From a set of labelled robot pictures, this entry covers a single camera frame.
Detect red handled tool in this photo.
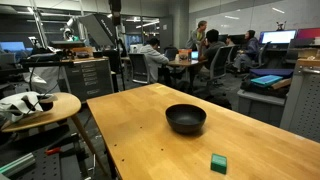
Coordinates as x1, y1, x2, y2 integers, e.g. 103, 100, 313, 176
44, 146, 63, 157

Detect small black cup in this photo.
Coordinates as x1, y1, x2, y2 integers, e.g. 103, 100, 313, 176
36, 94, 55, 112

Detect wooden meeting table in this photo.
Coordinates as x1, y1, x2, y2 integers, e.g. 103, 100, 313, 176
165, 58, 208, 92

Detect seated person in dark shirt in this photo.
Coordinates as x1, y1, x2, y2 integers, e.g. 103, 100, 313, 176
198, 29, 228, 72

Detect seated person in grey hoodie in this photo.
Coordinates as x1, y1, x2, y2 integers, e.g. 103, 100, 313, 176
138, 37, 171, 85

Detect seated person in purple jacket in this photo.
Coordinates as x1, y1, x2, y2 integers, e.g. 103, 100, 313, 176
232, 29, 261, 73

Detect black softbox light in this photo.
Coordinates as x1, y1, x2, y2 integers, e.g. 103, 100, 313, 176
78, 13, 118, 48

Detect standing person in grey jacket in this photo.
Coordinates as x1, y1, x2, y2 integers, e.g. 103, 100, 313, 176
185, 20, 208, 52

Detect blue computer monitor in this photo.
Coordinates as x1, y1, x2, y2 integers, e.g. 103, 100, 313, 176
0, 41, 27, 53

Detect grey office chair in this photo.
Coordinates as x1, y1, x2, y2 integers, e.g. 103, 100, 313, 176
199, 45, 234, 92

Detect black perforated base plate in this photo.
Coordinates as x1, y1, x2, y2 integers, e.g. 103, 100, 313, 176
0, 133, 88, 180

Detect dark labelled drawer cabinet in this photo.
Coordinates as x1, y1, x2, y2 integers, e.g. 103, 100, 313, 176
62, 57, 115, 103

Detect wall whiteboard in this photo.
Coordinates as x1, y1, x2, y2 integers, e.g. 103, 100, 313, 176
194, 0, 320, 38

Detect wooden plank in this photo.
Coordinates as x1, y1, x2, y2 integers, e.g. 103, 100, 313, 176
270, 77, 293, 91

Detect lit white computer monitor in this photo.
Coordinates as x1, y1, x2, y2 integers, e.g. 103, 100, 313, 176
259, 29, 298, 46

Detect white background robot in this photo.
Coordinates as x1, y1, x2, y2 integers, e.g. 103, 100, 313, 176
61, 18, 81, 43

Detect teal flat box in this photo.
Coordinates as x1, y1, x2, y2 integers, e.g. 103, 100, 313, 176
250, 74, 284, 88

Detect red computer monitor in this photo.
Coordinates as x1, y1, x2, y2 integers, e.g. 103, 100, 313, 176
296, 27, 320, 41

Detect round wooden side table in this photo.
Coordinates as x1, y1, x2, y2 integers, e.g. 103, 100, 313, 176
0, 92, 110, 177

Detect white cloth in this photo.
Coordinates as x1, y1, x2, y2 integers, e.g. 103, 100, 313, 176
0, 91, 54, 123

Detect aluminium extrusion bar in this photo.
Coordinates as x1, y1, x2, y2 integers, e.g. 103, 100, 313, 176
0, 152, 36, 178

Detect grey storage bin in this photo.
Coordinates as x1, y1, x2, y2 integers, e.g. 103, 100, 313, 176
236, 88, 287, 128

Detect black mesh office chair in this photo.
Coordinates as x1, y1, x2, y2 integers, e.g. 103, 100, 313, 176
128, 53, 151, 85

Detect grey perforated cabinet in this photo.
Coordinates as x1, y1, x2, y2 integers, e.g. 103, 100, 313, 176
279, 58, 320, 144

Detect orange container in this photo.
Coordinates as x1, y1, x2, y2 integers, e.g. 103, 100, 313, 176
177, 48, 193, 62

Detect dark office chair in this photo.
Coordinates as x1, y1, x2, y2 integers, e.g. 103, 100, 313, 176
251, 41, 272, 70

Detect black bowl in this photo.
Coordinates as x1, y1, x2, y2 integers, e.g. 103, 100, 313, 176
165, 103, 208, 135

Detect dark blue mat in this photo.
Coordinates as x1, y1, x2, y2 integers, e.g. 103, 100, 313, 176
249, 68, 295, 80

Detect green block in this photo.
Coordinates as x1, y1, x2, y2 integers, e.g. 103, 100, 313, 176
210, 153, 228, 175

